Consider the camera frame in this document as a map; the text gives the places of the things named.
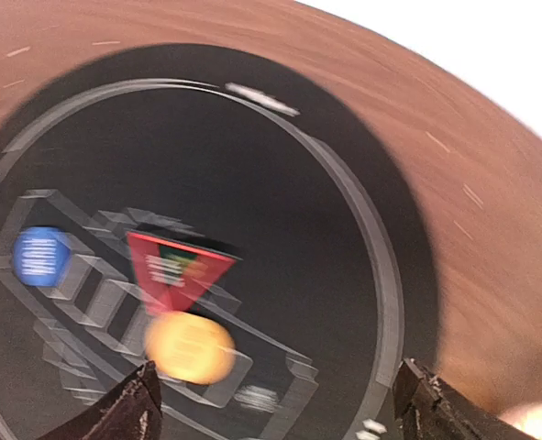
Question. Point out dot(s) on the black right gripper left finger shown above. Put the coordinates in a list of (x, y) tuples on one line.
[(130, 411)]

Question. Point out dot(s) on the round black poker mat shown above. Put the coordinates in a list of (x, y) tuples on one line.
[(222, 211)]

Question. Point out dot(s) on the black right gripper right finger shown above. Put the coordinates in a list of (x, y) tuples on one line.
[(426, 407)]

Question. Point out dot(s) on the yellow big blind button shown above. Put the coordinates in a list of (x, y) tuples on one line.
[(191, 348)]

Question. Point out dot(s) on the blue small blind button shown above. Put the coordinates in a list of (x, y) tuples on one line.
[(41, 255)]

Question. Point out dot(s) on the red triangular all-in marker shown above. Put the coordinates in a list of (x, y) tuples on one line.
[(173, 269)]

